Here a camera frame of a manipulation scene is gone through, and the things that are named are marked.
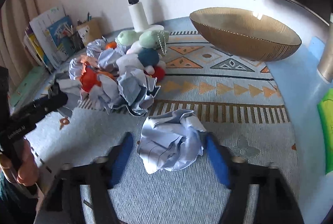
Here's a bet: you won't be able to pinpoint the small orange mandarin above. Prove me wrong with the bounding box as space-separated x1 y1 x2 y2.
105 41 117 50

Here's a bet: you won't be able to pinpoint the leaning children's books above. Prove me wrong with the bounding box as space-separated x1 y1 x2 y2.
25 5 76 71

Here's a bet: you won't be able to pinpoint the patterned woven table mat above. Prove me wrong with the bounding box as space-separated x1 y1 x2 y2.
27 26 299 223

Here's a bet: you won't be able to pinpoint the beige curtain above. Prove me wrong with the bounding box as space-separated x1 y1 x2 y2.
1 0 38 93

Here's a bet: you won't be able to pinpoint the metallic monitor stand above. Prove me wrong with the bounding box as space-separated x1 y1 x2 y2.
317 14 333 84

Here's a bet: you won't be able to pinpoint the pile of crumpled papers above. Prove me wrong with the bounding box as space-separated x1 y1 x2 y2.
54 39 160 116

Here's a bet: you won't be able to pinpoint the white duck plush toy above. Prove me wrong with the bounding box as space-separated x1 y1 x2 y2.
116 45 167 80

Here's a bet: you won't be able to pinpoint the cardboard pen holder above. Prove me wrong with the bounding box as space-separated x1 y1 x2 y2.
76 18 102 46

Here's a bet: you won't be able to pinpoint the black mesh pen cup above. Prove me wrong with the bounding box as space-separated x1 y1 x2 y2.
62 31 84 56

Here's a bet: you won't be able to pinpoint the green dango plush toy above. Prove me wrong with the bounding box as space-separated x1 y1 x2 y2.
115 30 169 55

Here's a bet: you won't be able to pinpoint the amber ribbed glass bowl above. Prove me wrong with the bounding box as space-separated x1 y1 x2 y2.
189 7 302 62

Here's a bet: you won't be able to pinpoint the green plastic object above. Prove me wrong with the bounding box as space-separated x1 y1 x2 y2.
317 88 333 174

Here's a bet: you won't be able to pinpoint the person's left hand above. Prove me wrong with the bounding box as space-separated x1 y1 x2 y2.
1 139 39 187

